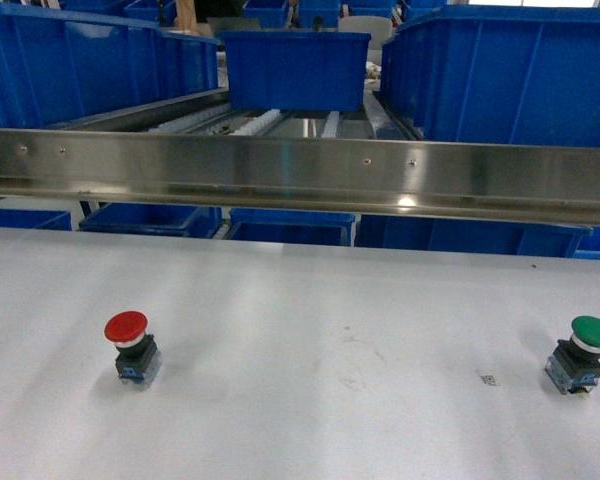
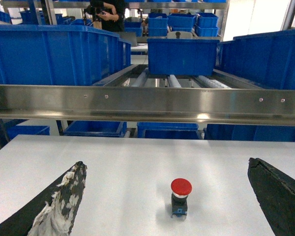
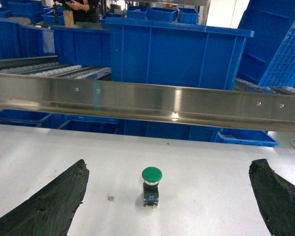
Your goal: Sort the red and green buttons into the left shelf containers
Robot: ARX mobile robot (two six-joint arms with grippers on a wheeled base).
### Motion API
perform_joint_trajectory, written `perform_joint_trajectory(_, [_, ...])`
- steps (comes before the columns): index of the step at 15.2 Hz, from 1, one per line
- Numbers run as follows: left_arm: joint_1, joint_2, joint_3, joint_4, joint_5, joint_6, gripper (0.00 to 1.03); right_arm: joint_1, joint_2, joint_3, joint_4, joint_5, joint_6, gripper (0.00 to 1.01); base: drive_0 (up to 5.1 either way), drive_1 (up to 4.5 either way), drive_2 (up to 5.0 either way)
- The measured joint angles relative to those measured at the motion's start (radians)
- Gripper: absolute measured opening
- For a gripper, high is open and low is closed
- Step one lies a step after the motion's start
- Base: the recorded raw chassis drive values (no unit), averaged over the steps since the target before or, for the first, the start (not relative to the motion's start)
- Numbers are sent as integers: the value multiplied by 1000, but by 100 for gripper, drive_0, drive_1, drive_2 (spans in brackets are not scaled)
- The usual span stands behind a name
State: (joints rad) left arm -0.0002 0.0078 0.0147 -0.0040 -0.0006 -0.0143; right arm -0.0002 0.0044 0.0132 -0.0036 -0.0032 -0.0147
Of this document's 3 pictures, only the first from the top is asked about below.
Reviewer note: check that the red mushroom push button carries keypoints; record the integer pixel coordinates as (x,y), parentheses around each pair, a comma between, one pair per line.
(139,358)

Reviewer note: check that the green mushroom push button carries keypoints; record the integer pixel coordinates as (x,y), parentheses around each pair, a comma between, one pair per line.
(574,365)

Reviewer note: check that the lower blue bin centre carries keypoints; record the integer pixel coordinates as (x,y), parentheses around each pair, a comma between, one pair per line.
(290,227)

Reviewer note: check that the white roller track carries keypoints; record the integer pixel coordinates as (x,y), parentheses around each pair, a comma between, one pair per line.
(223,120)

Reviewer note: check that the lower blue bin right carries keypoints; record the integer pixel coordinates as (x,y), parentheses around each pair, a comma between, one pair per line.
(469,236)

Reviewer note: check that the centre blue bin on rollers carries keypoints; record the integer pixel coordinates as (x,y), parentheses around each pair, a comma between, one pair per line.
(296,70)

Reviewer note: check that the lower blue bin far left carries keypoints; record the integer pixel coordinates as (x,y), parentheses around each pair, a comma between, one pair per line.
(36,219)

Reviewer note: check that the large right blue bin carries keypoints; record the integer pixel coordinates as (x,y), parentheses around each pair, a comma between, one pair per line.
(497,74)

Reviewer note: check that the large blue bin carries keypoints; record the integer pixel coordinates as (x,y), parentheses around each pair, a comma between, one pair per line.
(57,66)
(497,74)

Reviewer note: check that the large left blue bin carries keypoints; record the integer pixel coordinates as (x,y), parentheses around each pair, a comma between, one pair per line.
(57,66)

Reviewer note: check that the stainless steel shelf rail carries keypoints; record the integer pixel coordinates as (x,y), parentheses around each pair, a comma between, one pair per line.
(550,185)

